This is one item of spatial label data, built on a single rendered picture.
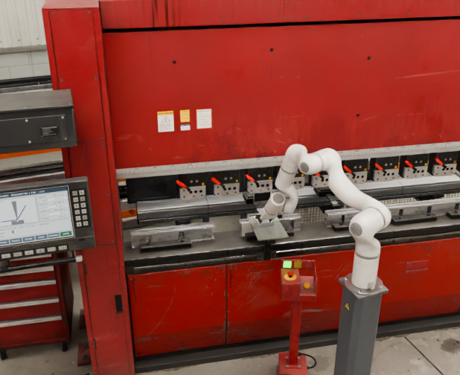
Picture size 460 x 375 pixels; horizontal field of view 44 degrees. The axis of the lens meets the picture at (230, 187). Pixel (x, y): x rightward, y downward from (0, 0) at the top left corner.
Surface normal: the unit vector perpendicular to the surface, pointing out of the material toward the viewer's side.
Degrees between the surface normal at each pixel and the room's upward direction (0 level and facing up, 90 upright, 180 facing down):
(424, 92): 90
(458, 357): 0
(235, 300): 90
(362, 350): 90
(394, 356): 0
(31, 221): 90
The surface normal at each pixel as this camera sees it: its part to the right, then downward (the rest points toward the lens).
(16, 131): 0.29, 0.42
